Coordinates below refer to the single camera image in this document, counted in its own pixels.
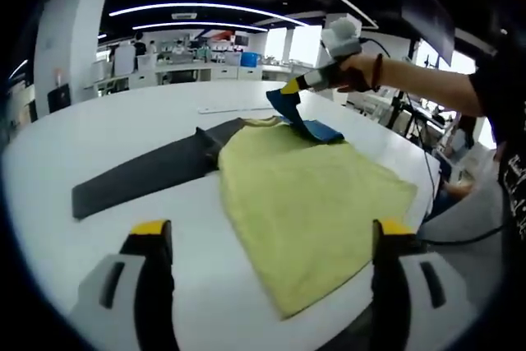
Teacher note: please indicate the black box at pillar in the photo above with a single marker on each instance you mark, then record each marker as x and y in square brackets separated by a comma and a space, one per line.
[58, 98]

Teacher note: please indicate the long white ceiling light strip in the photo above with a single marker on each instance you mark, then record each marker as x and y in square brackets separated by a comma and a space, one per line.
[205, 6]
[197, 25]

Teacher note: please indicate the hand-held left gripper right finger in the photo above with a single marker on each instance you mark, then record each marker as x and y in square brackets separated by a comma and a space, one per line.
[411, 310]

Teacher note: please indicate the person's right hand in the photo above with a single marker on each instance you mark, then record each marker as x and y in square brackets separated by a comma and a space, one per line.
[357, 73]

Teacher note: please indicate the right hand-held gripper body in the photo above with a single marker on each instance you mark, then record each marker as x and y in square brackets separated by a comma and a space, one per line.
[341, 40]

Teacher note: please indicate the wide white pillar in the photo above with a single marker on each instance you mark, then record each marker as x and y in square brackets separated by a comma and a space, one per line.
[65, 47]

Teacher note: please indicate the yellow garment with dark sleeves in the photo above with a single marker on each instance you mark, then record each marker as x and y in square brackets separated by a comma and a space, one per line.
[304, 203]

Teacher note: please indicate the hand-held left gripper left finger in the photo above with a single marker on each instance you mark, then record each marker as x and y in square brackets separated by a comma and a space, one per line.
[119, 310]

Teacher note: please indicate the black hanging screen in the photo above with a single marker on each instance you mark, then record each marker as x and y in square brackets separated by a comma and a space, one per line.
[429, 22]

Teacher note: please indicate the black tripod stand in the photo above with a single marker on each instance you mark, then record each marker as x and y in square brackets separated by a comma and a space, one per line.
[400, 112]

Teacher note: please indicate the white template strip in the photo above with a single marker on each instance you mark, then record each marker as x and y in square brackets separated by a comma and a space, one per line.
[234, 109]

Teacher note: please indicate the blue bin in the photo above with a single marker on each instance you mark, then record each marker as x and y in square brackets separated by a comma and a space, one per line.
[249, 60]

